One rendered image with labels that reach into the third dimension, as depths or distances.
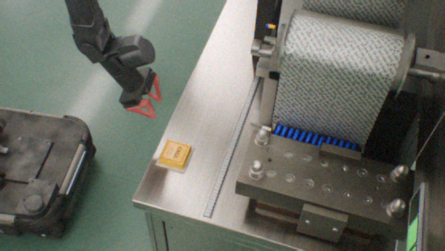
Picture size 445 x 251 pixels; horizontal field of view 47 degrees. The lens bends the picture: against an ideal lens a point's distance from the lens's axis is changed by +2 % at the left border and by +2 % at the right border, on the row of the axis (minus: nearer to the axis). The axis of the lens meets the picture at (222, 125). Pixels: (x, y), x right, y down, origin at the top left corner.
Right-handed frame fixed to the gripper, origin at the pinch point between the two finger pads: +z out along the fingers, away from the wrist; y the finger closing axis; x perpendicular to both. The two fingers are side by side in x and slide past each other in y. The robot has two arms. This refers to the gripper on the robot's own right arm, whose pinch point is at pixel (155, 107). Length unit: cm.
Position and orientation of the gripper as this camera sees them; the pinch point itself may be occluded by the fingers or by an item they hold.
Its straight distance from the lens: 128.5
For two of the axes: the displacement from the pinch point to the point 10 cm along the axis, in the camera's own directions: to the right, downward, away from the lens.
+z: 4.7, 6.0, 6.5
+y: 1.7, -7.8, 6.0
